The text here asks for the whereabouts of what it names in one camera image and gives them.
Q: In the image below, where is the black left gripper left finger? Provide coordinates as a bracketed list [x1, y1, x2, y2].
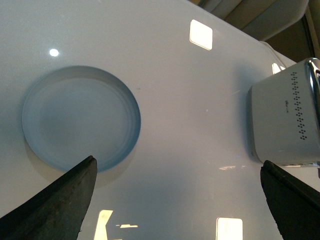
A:
[0, 156, 97, 240]

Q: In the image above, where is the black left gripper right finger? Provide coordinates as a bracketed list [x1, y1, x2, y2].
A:
[260, 160, 320, 240]

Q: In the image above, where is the light blue round plate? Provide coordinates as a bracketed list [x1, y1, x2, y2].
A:
[22, 66, 141, 172]

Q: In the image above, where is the white silver toaster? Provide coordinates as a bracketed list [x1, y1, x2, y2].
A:
[249, 58, 320, 166]

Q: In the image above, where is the beige upholstered chair right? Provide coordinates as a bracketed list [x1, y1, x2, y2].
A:
[194, 0, 320, 62]

